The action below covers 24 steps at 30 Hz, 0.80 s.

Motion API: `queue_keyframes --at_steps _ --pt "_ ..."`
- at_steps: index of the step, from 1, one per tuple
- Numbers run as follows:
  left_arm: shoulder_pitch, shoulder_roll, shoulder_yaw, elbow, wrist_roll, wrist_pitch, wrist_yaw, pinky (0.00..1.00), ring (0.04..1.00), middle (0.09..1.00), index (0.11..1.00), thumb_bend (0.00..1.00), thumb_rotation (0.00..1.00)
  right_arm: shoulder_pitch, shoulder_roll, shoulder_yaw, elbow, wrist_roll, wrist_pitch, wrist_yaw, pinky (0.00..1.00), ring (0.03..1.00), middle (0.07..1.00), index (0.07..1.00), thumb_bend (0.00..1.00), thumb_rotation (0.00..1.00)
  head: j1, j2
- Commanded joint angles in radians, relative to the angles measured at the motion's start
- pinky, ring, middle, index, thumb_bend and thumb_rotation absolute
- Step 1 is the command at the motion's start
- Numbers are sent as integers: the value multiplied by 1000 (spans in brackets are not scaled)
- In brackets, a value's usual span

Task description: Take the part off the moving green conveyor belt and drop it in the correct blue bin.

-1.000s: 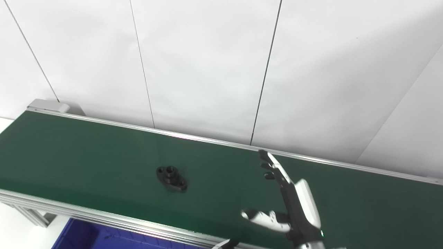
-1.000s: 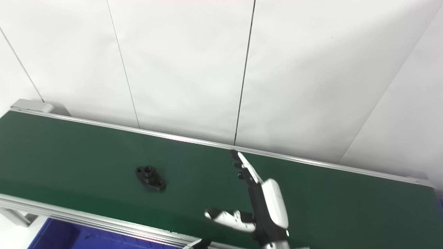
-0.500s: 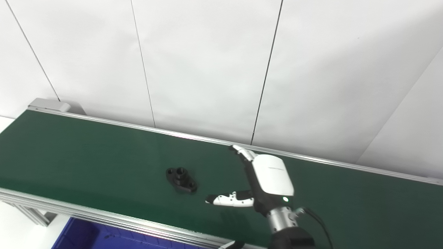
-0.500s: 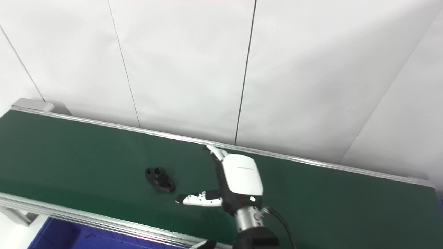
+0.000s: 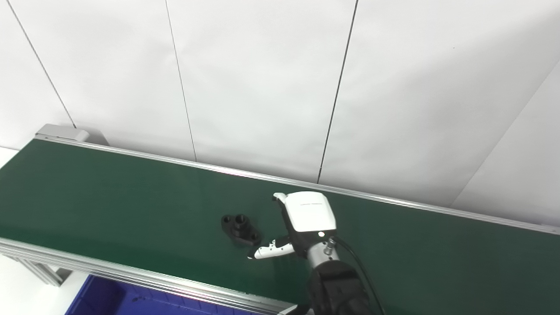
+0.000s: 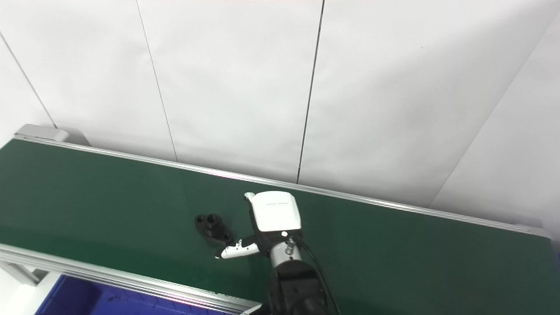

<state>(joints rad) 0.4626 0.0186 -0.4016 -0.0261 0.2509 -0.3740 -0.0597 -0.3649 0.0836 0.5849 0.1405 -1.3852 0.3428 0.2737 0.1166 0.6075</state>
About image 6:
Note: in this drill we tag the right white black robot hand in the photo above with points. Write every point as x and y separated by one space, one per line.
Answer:
278 212

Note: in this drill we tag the black flange part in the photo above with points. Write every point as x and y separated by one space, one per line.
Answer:
214 228

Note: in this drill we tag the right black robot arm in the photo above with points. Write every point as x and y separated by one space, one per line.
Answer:
297 288

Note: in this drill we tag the green conveyor belt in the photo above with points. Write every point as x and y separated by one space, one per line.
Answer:
393 262
131 280

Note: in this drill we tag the blue plastic bin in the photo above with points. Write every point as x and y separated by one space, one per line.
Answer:
87 299

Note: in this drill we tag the grey conveyor end cap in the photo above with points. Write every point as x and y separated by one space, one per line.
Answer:
41 131

